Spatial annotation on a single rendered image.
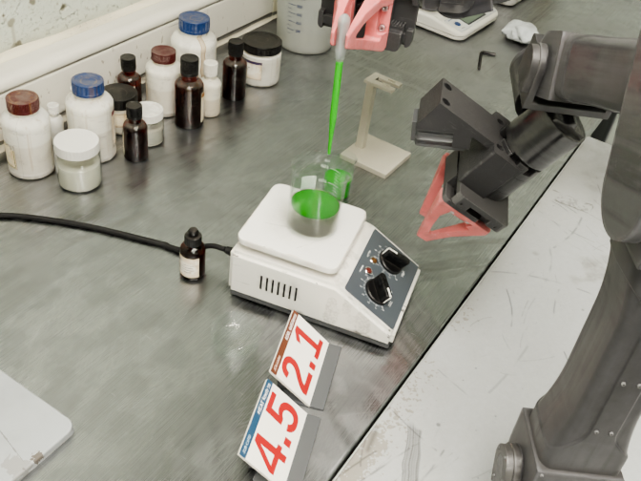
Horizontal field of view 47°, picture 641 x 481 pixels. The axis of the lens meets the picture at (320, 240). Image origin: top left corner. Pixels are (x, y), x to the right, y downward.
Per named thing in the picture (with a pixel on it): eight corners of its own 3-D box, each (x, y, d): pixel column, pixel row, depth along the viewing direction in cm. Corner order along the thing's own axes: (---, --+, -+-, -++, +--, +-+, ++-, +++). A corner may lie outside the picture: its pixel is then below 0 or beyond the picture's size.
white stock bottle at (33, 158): (62, 158, 103) (53, 89, 96) (47, 183, 98) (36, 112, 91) (18, 153, 103) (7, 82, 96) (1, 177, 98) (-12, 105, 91)
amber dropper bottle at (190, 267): (191, 261, 90) (192, 216, 86) (210, 272, 89) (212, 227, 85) (174, 274, 88) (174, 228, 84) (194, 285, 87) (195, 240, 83)
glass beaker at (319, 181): (273, 230, 84) (279, 168, 78) (301, 203, 88) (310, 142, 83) (326, 256, 81) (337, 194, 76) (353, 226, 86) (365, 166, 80)
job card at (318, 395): (341, 348, 82) (346, 323, 80) (322, 411, 76) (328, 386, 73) (288, 335, 83) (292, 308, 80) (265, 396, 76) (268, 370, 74)
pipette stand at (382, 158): (410, 156, 114) (427, 82, 106) (384, 179, 109) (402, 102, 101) (365, 137, 117) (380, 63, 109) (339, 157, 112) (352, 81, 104)
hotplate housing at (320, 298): (417, 282, 93) (431, 232, 87) (389, 353, 83) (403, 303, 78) (254, 227, 97) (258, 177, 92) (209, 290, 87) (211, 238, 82)
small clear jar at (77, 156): (105, 170, 102) (102, 129, 98) (99, 195, 98) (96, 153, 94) (61, 168, 101) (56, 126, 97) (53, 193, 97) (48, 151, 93)
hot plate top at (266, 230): (368, 216, 89) (369, 210, 88) (336, 277, 80) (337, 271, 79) (276, 186, 91) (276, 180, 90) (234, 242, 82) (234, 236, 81)
